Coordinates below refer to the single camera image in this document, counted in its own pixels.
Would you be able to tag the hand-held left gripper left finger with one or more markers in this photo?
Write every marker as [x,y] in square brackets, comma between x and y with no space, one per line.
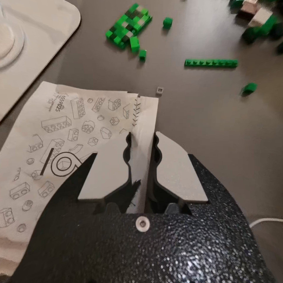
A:
[106,174]

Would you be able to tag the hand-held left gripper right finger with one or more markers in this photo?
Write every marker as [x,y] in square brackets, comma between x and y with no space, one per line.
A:
[179,174]

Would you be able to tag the printed paper bag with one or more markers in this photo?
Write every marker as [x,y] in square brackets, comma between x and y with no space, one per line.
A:
[66,132]

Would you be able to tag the small grey tile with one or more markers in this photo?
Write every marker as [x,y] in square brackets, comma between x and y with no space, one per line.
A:
[157,90]

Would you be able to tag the long green brick strip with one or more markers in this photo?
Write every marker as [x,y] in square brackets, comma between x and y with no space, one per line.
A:
[210,63]

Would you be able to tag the pile of green bricks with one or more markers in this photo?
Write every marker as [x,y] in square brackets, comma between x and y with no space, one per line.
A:
[263,28]

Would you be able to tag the grey desk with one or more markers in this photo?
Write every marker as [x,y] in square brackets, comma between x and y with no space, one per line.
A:
[199,132]

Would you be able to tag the small green brick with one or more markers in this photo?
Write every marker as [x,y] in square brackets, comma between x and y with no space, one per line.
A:
[167,23]
[142,55]

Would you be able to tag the white book stand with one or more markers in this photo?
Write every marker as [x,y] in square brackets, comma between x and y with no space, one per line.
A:
[44,44]

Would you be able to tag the checkered green brick plate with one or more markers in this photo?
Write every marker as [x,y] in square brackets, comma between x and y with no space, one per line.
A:
[128,24]

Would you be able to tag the white brick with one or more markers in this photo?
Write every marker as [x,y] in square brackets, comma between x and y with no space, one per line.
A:
[260,16]

